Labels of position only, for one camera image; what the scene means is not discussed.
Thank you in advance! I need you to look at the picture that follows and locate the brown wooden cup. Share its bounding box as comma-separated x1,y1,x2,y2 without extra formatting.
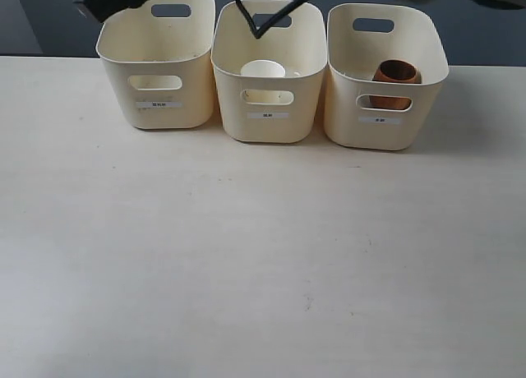
370,59,421,111

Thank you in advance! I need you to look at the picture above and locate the cream bin right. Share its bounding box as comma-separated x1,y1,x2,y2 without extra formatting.
324,3,449,150

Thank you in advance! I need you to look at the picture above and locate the black cable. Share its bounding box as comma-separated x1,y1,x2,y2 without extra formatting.
233,0,342,40

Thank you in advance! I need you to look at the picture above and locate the cream bin left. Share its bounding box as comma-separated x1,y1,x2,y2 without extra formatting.
96,0,216,130

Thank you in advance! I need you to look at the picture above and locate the cream bin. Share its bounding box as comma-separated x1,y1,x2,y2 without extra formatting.
324,3,449,150
211,2,327,144
96,0,216,130

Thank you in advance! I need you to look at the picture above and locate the white paper cup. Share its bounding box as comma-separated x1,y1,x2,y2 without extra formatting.
240,59,286,104

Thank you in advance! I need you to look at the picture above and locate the cream bin middle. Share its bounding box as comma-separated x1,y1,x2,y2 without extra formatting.
211,2,327,144

